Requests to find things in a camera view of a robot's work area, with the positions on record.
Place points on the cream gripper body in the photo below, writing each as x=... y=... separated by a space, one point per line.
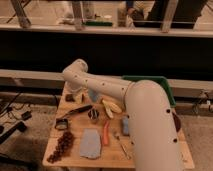
x=79 y=98

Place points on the black rectangular eraser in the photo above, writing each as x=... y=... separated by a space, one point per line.
x=69 y=98

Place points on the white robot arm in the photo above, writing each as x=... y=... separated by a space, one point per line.
x=151 y=124

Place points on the green plastic tray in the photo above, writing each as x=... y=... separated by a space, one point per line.
x=161 y=80

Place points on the blue crumpled cloth piece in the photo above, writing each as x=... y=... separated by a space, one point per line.
x=94 y=96

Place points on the small metal cup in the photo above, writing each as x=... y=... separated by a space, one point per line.
x=93 y=115

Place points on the wooden folding table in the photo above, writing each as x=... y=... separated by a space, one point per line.
x=112 y=155

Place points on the orange carrot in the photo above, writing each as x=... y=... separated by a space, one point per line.
x=105 y=137

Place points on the bunch of dark grapes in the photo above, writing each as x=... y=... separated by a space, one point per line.
x=63 y=144

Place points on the grey folded cloth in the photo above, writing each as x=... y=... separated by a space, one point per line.
x=90 y=144

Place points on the blue sponge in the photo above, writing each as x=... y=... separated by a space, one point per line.
x=125 y=126

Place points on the green box on shelf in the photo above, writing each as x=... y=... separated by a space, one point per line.
x=97 y=23

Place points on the purple bowl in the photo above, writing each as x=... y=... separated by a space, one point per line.
x=177 y=122

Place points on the black handled knife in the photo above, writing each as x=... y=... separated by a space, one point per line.
x=78 y=110

